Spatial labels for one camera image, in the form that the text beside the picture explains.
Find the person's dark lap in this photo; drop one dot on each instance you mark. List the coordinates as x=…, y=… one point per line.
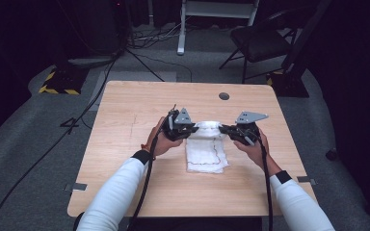
x=199, y=224

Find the white metal stand frame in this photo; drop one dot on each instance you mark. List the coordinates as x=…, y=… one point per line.
x=182, y=29

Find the grey tape floor mark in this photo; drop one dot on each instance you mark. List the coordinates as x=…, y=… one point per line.
x=305, y=179
x=77, y=186

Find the black folding chair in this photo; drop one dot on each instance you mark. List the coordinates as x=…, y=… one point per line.
x=260, y=40

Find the round grey table grommet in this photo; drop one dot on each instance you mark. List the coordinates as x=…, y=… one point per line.
x=224, y=96

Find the person's left hand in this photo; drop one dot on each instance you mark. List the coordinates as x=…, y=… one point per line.
x=159, y=144

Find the white cloth with stitched lines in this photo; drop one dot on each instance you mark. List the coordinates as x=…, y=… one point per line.
x=207, y=154

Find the dark equipment with round base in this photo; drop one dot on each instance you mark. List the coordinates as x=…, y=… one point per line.
x=93, y=32

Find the black stand with striped base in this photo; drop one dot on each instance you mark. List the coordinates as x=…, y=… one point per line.
x=62, y=82
x=294, y=64

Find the person's right hand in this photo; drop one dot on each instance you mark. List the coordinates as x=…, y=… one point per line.
x=257, y=154

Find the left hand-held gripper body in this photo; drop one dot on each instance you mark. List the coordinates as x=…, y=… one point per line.
x=176, y=126

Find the small black floor object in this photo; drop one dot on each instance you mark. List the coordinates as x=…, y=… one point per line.
x=331, y=154

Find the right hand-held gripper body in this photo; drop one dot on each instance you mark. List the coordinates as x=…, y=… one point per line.
x=247, y=131

